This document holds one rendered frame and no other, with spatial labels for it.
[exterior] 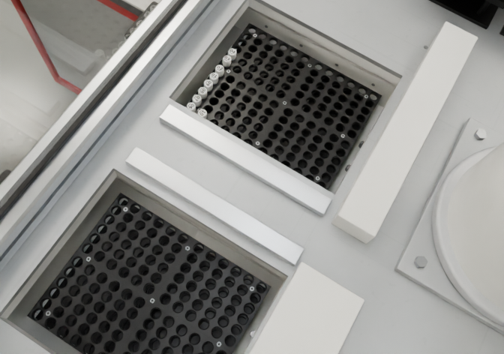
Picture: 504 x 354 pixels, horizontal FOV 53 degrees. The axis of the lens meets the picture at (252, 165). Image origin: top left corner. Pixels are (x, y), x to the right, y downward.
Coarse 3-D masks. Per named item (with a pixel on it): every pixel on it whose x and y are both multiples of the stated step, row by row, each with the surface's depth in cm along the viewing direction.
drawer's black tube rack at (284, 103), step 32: (256, 64) 73; (288, 64) 73; (320, 64) 74; (224, 96) 70; (256, 96) 71; (288, 96) 71; (320, 96) 72; (352, 96) 72; (224, 128) 72; (256, 128) 72; (288, 128) 69; (320, 128) 70; (352, 128) 70; (288, 160) 68; (320, 160) 72
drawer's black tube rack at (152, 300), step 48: (96, 240) 65; (144, 240) 65; (192, 240) 63; (96, 288) 62; (144, 288) 60; (192, 288) 64; (240, 288) 64; (96, 336) 60; (144, 336) 61; (192, 336) 61; (240, 336) 59
